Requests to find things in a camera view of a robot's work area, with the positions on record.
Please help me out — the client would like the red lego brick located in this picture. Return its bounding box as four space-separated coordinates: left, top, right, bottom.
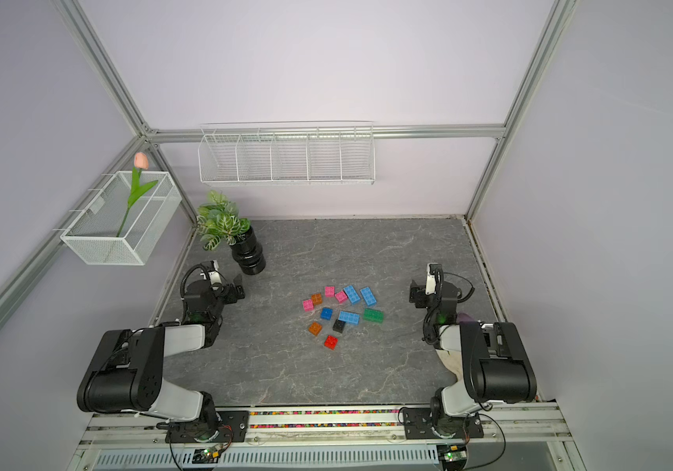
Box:
324 335 338 351

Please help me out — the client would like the blue long lego brick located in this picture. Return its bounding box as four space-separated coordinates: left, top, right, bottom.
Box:
338 311 360 325
344 286 361 304
360 287 378 307

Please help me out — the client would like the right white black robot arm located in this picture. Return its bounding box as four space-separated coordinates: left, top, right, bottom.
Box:
409 263 538 438

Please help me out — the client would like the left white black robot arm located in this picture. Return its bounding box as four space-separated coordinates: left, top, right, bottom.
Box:
77 261 245 444

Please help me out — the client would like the green long lego brick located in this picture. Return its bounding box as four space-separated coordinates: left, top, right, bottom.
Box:
362 308 385 324

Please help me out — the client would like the black lego brick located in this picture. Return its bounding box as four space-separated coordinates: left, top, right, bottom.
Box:
333 320 346 334

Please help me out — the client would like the orange lego brick lower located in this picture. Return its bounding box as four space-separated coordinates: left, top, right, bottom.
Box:
308 322 323 336

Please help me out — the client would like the small blue lego brick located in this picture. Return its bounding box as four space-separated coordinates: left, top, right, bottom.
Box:
320 307 334 321

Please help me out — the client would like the purple pink brush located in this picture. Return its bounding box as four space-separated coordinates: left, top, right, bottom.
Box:
456 313 478 324

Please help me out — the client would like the green potted plant black pot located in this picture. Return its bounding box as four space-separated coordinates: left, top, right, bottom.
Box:
195 190 266 276

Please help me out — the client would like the white mesh side basket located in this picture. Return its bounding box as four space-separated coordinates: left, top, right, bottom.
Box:
60 171 181 266

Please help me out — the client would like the pink artificial tulip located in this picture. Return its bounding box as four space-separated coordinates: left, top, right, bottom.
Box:
116 152 157 237

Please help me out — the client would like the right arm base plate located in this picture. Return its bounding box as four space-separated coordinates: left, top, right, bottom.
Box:
397 406 484 441

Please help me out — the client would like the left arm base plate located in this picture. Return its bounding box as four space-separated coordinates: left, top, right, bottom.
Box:
156 409 250 445

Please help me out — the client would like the aluminium front rail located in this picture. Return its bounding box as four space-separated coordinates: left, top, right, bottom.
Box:
69 402 586 470

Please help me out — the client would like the white wire wall basket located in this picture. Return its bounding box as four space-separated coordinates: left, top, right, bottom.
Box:
197 121 376 186

